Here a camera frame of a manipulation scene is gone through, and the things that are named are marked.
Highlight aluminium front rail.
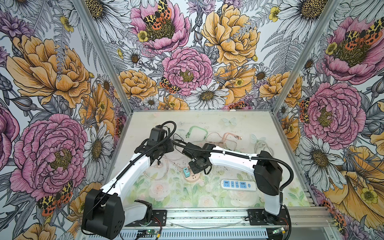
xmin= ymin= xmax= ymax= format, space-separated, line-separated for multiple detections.
xmin=116 ymin=207 xmax=342 ymax=240

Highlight teal charger plug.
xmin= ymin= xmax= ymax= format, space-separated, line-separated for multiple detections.
xmin=183 ymin=168 xmax=191 ymax=179

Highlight round pink power socket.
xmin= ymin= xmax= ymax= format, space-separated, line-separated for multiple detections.
xmin=185 ymin=173 xmax=201 ymax=184

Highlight white blue power strip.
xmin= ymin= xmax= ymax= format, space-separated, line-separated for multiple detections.
xmin=221 ymin=179 xmax=257 ymax=192

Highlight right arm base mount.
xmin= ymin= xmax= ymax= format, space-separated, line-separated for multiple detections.
xmin=245 ymin=209 xmax=289 ymax=226

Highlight pink multi-head charging cable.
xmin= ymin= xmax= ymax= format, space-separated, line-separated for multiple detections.
xmin=205 ymin=132 xmax=243 ymax=151

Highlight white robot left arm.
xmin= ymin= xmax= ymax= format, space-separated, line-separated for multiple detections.
xmin=81 ymin=123 xmax=176 ymax=240

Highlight green multi-head charging cable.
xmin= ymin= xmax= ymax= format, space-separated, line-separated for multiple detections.
xmin=185 ymin=126 xmax=209 ymax=141

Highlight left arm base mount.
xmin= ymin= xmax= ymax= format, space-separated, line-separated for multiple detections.
xmin=125 ymin=210 xmax=168 ymax=227

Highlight grey white coiled cable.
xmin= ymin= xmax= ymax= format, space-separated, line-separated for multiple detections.
xmin=253 ymin=139 xmax=274 ymax=155

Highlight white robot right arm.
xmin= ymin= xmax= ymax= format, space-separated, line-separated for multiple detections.
xmin=179 ymin=143 xmax=294 ymax=225

